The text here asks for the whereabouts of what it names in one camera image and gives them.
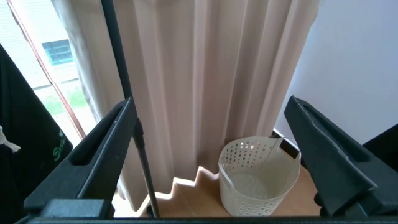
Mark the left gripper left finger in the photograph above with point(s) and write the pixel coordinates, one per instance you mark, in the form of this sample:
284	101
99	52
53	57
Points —
102	161

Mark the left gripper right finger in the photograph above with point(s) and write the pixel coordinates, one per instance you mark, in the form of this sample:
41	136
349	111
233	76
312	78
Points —
335	174

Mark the black shorts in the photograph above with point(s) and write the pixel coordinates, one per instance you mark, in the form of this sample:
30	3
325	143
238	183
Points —
25	124

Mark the pink clothes hanger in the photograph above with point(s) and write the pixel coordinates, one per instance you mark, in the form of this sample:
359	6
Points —
46	74

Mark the white laundry basket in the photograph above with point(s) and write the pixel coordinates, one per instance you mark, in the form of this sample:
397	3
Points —
258	186

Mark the black clothes rack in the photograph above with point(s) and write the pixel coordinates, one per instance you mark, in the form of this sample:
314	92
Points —
118	46

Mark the beige curtain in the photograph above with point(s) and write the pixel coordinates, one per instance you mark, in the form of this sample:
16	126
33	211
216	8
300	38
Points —
202	77

